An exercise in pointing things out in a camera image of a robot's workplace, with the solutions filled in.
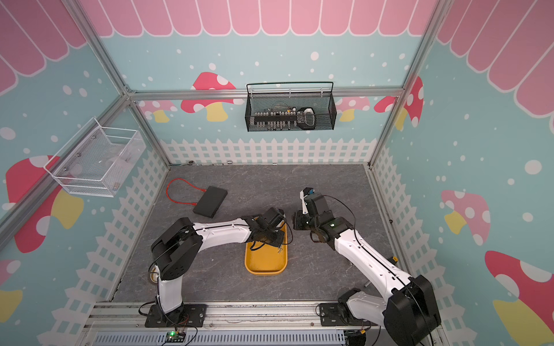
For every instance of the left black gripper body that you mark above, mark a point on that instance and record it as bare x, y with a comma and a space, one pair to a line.
273, 236

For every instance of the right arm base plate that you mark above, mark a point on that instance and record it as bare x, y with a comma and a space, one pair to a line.
337, 315

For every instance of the yellow plastic storage box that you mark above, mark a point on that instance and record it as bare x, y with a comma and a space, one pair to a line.
267, 260

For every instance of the green lit circuit board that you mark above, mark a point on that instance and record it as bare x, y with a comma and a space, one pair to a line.
175, 337

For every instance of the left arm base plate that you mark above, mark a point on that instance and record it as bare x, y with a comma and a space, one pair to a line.
187, 315

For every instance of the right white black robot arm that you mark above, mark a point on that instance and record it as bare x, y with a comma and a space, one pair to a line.
407, 308

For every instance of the white wire basket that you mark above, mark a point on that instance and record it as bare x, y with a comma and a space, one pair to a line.
97, 160

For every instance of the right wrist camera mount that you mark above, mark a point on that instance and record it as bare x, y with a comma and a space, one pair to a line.
313, 204

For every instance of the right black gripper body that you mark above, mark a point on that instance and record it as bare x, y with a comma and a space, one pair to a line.
302, 221

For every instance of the black wire mesh basket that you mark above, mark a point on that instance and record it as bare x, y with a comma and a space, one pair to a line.
290, 106

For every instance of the black connector strip in basket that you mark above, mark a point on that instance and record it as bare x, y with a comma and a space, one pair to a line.
275, 121

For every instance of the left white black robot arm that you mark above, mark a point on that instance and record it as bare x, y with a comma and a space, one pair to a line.
175, 250

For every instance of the black rectangular box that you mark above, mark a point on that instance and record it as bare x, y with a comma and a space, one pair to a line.
210, 202

